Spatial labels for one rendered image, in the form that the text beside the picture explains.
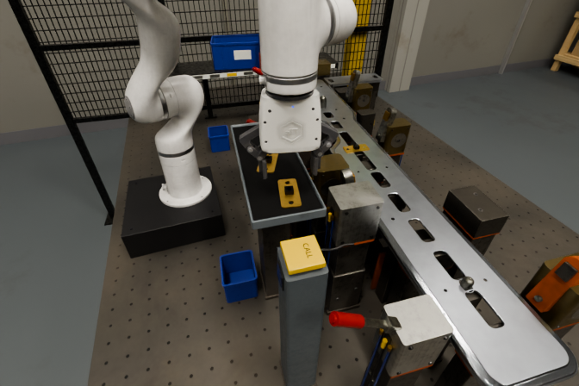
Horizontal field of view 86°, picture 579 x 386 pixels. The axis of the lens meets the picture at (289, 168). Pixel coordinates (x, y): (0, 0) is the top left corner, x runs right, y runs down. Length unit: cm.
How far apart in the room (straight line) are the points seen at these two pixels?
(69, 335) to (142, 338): 104
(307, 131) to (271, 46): 14
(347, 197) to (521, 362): 40
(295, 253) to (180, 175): 70
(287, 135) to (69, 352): 168
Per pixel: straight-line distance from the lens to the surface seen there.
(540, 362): 73
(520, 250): 136
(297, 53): 44
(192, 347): 97
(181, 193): 117
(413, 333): 59
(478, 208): 90
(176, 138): 107
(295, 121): 49
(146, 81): 96
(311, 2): 44
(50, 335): 209
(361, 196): 70
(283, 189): 62
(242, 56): 169
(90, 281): 219
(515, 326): 75
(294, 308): 57
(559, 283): 78
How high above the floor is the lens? 156
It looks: 36 degrees down
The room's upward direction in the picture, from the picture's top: straight up
